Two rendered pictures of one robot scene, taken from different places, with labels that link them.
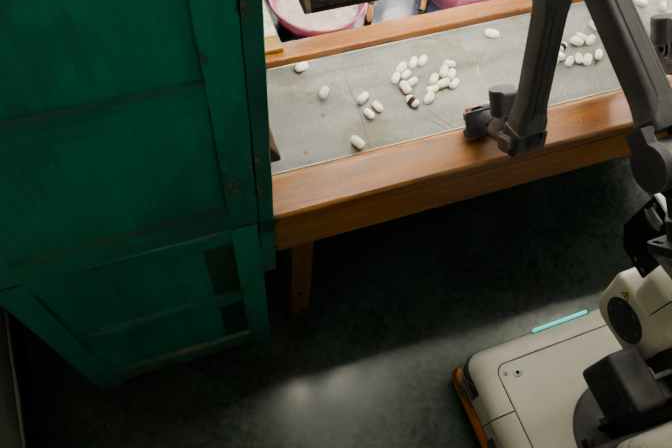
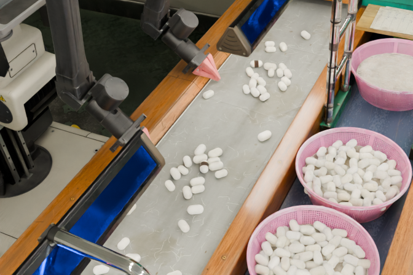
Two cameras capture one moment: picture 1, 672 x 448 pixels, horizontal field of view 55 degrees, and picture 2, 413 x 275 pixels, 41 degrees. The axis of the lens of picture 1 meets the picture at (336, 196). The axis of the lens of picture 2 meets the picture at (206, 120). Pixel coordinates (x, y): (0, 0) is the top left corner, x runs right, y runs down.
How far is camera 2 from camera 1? 232 cm
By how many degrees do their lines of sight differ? 75
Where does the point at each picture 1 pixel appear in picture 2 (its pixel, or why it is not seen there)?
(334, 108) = (291, 37)
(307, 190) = (247, 0)
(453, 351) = not seen: hidden behind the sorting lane
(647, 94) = not seen: outside the picture
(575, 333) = not seen: hidden behind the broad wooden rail
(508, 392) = (94, 140)
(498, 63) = (236, 125)
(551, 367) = (77, 166)
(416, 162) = (214, 38)
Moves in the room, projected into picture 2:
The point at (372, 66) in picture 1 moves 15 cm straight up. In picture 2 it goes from (305, 66) to (307, 23)
